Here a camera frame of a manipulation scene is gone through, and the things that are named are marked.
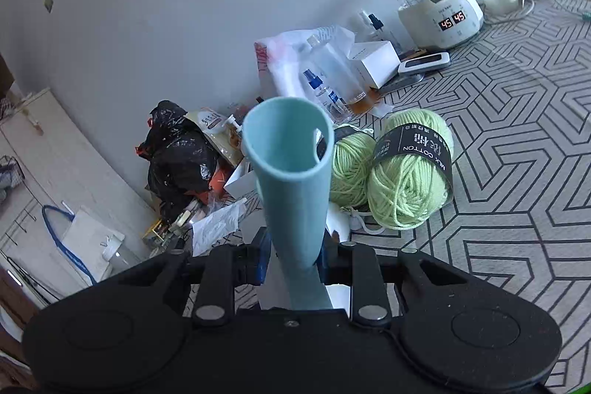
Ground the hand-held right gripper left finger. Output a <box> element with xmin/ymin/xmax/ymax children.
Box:
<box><xmin>107</xmin><ymin>227</ymin><xmax>272</xmax><ymax>328</ymax></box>

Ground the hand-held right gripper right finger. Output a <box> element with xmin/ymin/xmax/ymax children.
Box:
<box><xmin>318</xmin><ymin>232</ymin><xmax>468</xmax><ymax>326</ymax></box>

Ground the light blue felt roll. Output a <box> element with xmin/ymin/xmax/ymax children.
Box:
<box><xmin>241</xmin><ymin>96</ymin><xmax>335</xmax><ymax>312</ymax></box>

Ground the crumpled clear plastic wrapper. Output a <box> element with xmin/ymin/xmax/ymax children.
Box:
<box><xmin>191</xmin><ymin>199</ymin><xmax>248</xmax><ymax>257</ymax></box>

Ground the open white carton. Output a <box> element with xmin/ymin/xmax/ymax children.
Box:
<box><xmin>223</xmin><ymin>158</ymin><xmax>260</xmax><ymax>200</ymax></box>

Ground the small green yarn ball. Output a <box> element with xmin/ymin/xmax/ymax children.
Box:
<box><xmin>329</xmin><ymin>124</ymin><xmax>378</xmax><ymax>210</ymax></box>

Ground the large green yarn ball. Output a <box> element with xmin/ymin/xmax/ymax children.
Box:
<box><xmin>367</xmin><ymin>109</ymin><xmax>456</xmax><ymax>231</ymax></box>

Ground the black plastic bag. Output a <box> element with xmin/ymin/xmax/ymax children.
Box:
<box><xmin>136</xmin><ymin>100</ymin><xmax>219</xmax><ymax>212</ymax></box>

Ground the beige snack pouch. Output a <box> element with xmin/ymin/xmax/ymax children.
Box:
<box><xmin>185</xmin><ymin>110</ymin><xmax>244</xmax><ymax>166</ymax></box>

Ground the clear spray bottle blue label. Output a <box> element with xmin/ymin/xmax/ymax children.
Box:
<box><xmin>302</xmin><ymin>68</ymin><xmax>348</xmax><ymax>119</ymax></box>

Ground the clear plastic bottle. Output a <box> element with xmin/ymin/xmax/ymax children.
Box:
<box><xmin>305</xmin><ymin>35</ymin><xmax>385</xmax><ymax>116</ymax></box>

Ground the white cardboard box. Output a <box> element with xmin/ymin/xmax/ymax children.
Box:
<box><xmin>348</xmin><ymin>40</ymin><xmax>402</xmax><ymax>89</ymax></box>

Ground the white plastic bag red print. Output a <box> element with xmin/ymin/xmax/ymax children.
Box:
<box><xmin>253</xmin><ymin>26</ymin><xmax>356</xmax><ymax>109</ymax></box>

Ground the geometric patterned tablecloth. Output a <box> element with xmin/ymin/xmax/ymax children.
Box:
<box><xmin>185</xmin><ymin>0</ymin><xmax>591</xmax><ymax>394</ymax></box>

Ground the white flat digital scale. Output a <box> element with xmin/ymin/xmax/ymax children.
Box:
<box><xmin>397</xmin><ymin>51</ymin><xmax>451</xmax><ymax>75</ymax></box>

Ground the dark dropper bottle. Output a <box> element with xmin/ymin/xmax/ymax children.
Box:
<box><xmin>367</xmin><ymin>13</ymin><xmax>387</xmax><ymax>40</ymax></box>

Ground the white paper bag blue handle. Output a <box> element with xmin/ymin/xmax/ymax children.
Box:
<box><xmin>41</xmin><ymin>203</ymin><xmax>126</xmax><ymax>285</ymax></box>

